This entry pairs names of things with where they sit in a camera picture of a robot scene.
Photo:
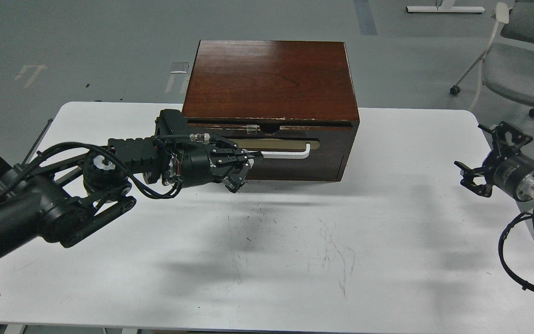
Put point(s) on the white table base bar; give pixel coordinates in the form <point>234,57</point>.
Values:
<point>445,6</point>

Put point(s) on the dark wooden cabinet box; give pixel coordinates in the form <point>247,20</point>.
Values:
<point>286,82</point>

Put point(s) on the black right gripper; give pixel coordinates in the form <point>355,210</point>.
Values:
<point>514,175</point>

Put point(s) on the grey office chair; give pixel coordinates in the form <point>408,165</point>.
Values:
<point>506,65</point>

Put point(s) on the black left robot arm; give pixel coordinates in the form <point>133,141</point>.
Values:
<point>73,189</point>

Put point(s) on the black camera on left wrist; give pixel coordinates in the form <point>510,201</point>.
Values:
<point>172,127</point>

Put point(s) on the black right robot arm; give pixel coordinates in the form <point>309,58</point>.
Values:
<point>521,217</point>

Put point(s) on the wooden drawer with white handle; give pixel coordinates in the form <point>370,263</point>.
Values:
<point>330,146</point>

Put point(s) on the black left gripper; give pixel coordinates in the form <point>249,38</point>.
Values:
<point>217,160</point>

